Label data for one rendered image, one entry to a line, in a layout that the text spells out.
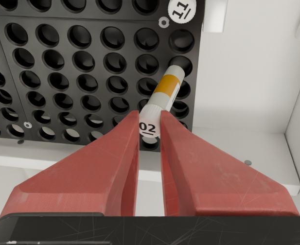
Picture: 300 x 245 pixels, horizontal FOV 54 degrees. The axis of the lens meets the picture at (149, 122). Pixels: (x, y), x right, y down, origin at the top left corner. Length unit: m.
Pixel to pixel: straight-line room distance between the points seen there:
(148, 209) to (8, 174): 0.22
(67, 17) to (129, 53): 0.04
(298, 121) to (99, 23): 0.17
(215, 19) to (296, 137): 0.11
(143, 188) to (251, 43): 0.29
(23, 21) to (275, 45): 0.16
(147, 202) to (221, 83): 0.29
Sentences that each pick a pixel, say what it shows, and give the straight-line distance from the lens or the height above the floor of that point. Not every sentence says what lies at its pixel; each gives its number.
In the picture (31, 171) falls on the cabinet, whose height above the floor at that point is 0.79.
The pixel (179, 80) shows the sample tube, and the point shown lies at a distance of 0.15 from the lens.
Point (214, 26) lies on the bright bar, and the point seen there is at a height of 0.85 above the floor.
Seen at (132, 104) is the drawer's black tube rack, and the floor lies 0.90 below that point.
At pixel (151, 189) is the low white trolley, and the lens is 0.45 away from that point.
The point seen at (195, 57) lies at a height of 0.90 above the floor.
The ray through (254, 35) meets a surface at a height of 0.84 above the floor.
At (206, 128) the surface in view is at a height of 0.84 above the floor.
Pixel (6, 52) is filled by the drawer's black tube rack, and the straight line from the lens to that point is 0.19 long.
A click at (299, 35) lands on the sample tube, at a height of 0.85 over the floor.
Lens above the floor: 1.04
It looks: 51 degrees down
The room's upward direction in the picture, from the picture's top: 166 degrees counter-clockwise
